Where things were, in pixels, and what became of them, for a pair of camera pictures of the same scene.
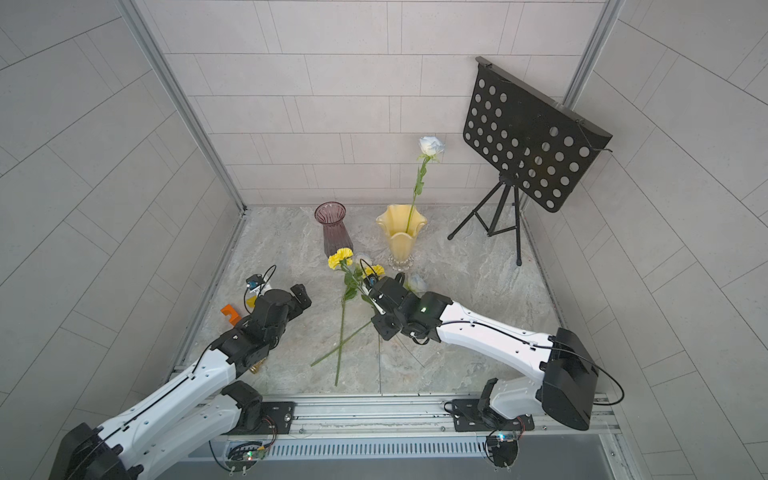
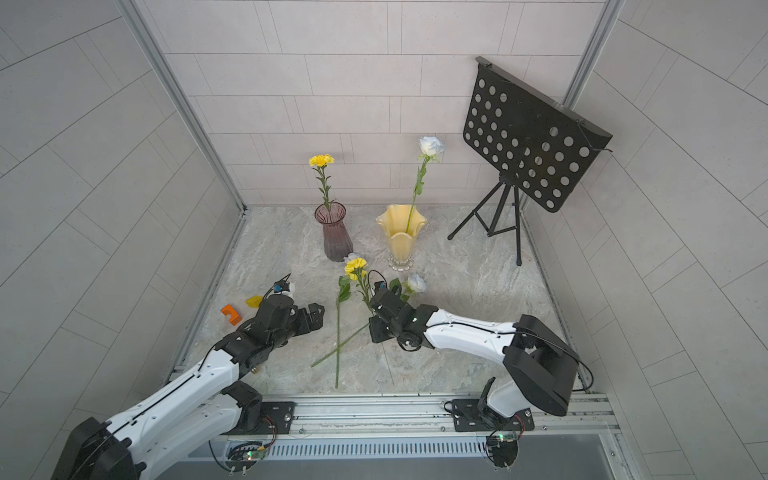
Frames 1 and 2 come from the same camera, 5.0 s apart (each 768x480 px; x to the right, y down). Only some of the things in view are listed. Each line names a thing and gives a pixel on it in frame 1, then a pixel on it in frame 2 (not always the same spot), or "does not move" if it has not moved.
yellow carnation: x=374 y=269 -> x=355 y=269
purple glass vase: x=331 y=215 does not move
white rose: x=430 y=147 does not move
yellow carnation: x=343 y=257 -> x=321 y=161
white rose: x=416 y=284 does not move
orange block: x=229 y=310 does not move
